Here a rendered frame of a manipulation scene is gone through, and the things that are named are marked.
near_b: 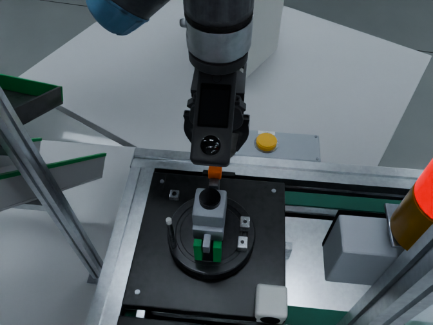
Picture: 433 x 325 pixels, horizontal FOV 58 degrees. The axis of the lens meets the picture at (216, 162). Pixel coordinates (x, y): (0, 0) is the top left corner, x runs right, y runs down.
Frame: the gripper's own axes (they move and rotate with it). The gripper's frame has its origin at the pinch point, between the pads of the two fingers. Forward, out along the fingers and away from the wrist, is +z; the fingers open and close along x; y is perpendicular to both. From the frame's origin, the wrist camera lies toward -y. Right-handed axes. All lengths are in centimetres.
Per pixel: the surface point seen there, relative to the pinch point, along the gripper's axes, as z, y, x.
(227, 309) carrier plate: 9.6, -19.1, -3.5
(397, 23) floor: 107, 208, -103
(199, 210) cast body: -1.8, -9.7, 1.4
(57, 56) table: 21, 48, 49
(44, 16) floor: 108, 193, 137
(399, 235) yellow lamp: -20.3, -20.8, -16.6
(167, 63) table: 21, 48, 18
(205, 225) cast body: 0.7, -10.6, 0.5
